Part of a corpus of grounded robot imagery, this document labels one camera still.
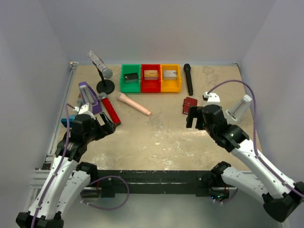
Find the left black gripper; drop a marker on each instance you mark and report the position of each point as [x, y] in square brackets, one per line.
[101, 128]

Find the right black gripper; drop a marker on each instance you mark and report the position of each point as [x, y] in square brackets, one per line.
[197, 116]

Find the red leather card holder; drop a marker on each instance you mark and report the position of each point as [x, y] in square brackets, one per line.
[187, 103]

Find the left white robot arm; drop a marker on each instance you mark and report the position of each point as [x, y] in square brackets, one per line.
[68, 175]

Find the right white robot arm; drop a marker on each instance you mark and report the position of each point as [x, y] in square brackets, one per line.
[279, 194]

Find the black card in green bin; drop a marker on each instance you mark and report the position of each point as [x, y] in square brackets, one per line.
[131, 78]

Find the silver card in yellow bin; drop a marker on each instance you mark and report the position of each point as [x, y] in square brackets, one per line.
[170, 74]

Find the tan card in red bin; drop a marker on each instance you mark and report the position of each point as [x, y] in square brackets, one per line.
[150, 74]

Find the red microphone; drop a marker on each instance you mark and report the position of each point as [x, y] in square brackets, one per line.
[108, 106]

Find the pink microphone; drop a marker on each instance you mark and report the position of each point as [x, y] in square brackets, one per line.
[123, 98]

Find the purple metronome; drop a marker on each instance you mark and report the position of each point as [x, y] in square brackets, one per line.
[89, 96]

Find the grey orange small tool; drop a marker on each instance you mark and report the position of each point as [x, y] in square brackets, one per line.
[79, 101]

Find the black microphone stand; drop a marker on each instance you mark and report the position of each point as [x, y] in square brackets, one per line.
[105, 85]

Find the green plastic bin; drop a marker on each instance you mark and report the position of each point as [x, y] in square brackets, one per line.
[131, 87]

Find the yellow plastic bin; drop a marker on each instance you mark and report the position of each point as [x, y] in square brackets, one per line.
[171, 86]

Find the blue grey block tool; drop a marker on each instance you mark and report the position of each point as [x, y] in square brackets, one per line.
[65, 122]

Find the glitter microphone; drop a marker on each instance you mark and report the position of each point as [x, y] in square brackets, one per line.
[99, 64]

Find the black microphone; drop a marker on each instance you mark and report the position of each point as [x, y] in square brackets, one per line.
[187, 71]

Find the red plastic bin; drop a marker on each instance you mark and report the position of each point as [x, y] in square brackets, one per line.
[151, 84]

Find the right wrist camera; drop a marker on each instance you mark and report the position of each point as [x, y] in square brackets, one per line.
[211, 98]

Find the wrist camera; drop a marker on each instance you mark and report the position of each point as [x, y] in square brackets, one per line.
[211, 98]
[85, 109]

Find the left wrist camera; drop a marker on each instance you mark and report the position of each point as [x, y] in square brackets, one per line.
[85, 109]

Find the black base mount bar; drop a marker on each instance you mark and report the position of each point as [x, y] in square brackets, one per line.
[198, 183]

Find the aluminium frame rail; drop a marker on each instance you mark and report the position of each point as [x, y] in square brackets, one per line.
[33, 191]

